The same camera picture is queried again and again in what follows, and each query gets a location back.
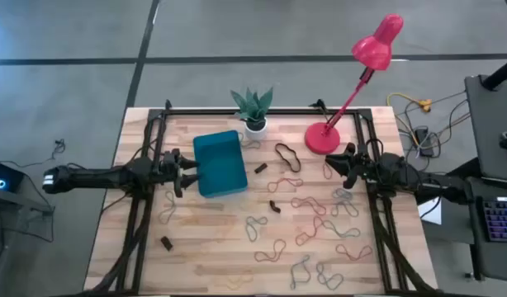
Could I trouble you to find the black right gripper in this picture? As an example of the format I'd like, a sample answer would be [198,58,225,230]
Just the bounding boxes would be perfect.
[324,142,383,191]

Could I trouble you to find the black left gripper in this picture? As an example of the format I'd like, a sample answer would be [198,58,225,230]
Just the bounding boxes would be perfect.
[155,147,200,199]

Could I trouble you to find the blue plastic bin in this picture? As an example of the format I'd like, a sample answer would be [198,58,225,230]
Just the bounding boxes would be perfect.
[192,130,249,200]

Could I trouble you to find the yellow rubber band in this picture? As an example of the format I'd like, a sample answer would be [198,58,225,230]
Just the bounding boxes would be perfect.
[224,271,254,290]

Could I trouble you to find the red desk lamp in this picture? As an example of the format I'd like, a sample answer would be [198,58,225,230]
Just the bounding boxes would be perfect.
[304,12,405,156]

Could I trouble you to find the black power adapter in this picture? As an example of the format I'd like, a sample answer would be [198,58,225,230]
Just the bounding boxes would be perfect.
[414,126,435,158]

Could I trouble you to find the green plant in white pot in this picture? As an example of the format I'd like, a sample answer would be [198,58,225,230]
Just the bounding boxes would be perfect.
[230,86,275,142]

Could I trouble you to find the white paper sheet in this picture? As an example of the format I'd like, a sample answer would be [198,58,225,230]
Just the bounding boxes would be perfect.
[417,196,443,226]

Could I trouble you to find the backlit keyboard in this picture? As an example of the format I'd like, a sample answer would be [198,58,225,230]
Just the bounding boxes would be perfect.
[481,196,507,244]

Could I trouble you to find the black keyboard desk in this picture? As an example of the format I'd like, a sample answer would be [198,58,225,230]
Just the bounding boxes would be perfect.
[463,177,507,284]

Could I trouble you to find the black box with blue light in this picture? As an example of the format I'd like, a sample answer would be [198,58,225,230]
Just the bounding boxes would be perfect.
[0,158,26,195]

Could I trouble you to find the black floor cable tangle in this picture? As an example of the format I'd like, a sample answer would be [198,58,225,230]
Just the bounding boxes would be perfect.
[396,97,472,166]

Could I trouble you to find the yellow cable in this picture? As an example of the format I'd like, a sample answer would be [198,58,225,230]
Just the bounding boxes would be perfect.
[386,92,434,115]

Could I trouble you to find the thin black floor cable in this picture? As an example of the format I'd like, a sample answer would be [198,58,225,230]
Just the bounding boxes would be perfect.
[1,139,67,169]

